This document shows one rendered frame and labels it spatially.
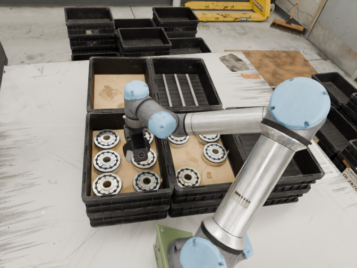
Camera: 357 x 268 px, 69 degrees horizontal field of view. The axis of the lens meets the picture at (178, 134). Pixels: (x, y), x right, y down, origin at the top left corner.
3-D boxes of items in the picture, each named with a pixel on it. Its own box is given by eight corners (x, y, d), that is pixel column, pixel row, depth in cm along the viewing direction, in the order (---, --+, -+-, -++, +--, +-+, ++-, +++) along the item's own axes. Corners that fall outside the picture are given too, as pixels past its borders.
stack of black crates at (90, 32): (112, 50, 278) (109, 7, 245) (117, 66, 260) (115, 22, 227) (72, 52, 266) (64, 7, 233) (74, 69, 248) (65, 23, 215)
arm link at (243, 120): (324, 99, 75) (173, 112, 97) (325, 89, 65) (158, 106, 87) (326, 140, 73) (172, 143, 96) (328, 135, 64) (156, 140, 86)
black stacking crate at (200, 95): (217, 124, 129) (222, 107, 120) (157, 127, 122) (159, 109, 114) (198, 75, 154) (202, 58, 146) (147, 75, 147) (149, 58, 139)
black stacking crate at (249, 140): (311, 191, 110) (325, 176, 101) (246, 198, 103) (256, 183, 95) (272, 122, 135) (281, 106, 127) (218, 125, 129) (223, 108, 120)
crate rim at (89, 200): (174, 194, 90) (175, 191, 88) (82, 204, 83) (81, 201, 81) (158, 113, 115) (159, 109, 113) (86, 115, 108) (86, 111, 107)
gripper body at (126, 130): (142, 132, 103) (143, 110, 94) (147, 149, 98) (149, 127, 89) (122, 135, 101) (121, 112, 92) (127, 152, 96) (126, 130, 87)
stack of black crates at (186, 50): (195, 66, 278) (201, 36, 253) (205, 84, 260) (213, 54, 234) (159, 69, 266) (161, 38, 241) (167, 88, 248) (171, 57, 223)
